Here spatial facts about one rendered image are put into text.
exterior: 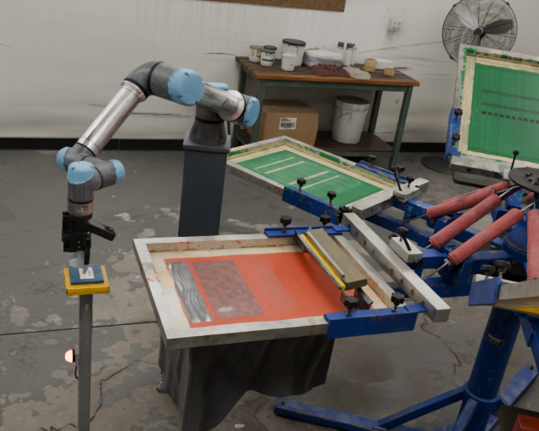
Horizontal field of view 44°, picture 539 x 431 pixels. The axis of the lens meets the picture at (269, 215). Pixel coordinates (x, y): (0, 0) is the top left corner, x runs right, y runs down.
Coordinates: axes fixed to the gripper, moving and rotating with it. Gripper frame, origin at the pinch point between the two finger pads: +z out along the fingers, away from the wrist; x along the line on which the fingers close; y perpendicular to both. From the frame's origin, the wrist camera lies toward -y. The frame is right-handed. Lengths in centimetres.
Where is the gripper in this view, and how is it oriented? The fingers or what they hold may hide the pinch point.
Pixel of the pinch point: (85, 269)
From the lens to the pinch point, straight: 219.0
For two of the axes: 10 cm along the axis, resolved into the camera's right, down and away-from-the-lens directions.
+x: 3.3, 4.3, -8.4
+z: -1.3, 9.0, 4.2
